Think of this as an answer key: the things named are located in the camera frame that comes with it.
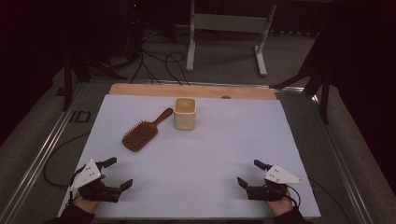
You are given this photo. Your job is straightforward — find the right hand-held gripper black cable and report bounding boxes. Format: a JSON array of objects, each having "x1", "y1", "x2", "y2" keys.
[{"x1": 285, "y1": 185, "x2": 303, "y2": 208}]

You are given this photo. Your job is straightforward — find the black tripod stand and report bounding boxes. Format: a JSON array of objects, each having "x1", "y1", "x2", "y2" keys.
[
  {"x1": 62, "y1": 46, "x2": 129, "y2": 112},
  {"x1": 270, "y1": 31, "x2": 332, "y2": 125}
]

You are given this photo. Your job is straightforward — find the left hand-held gripper black cable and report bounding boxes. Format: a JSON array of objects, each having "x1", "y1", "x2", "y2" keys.
[{"x1": 68, "y1": 165, "x2": 87, "y2": 204}]

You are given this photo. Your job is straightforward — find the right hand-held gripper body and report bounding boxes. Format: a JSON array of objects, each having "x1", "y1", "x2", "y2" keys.
[{"x1": 247, "y1": 164, "x2": 304, "y2": 202}]

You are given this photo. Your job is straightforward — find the person's left hand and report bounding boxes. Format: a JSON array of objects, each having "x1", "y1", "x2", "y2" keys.
[{"x1": 73, "y1": 189, "x2": 101, "y2": 215}]

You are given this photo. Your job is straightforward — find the brown wooden hairbrush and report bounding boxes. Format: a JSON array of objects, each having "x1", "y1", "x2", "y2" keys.
[{"x1": 121, "y1": 107, "x2": 174, "y2": 153}]

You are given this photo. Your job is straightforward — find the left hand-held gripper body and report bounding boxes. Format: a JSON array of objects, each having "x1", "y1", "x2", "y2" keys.
[{"x1": 68, "y1": 159, "x2": 122, "y2": 203}]

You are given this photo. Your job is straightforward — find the white metal stand frame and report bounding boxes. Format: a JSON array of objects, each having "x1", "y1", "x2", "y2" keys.
[{"x1": 185, "y1": 0, "x2": 278, "y2": 77}]

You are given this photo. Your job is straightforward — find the cream square cup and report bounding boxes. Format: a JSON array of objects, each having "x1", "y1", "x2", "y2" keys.
[{"x1": 173, "y1": 97, "x2": 197, "y2": 131}]

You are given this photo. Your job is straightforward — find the white table mat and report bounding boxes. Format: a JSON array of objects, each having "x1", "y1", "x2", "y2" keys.
[{"x1": 57, "y1": 93, "x2": 321, "y2": 220}]

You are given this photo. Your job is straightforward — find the aluminium floor rail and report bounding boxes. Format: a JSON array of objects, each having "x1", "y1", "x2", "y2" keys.
[
  {"x1": 130, "y1": 78, "x2": 304, "y2": 93},
  {"x1": 0, "y1": 83, "x2": 87, "y2": 224},
  {"x1": 312, "y1": 94, "x2": 375, "y2": 224}
]

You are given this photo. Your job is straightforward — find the black floor cable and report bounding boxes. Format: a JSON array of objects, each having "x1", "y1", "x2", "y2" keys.
[
  {"x1": 307, "y1": 176, "x2": 351, "y2": 224},
  {"x1": 43, "y1": 132, "x2": 92, "y2": 189}
]

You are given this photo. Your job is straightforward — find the person's right hand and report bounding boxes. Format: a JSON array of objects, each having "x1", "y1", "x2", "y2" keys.
[{"x1": 267, "y1": 190, "x2": 294, "y2": 217}]

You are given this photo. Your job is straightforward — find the tangle of black floor cables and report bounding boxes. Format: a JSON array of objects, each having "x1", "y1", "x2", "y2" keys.
[{"x1": 130, "y1": 31, "x2": 191, "y2": 87}]

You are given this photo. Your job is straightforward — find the hand-held gripper black cable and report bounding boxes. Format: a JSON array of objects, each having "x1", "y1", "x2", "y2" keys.
[
  {"x1": 285, "y1": 185, "x2": 303, "y2": 208},
  {"x1": 68, "y1": 165, "x2": 87, "y2": 204}
]

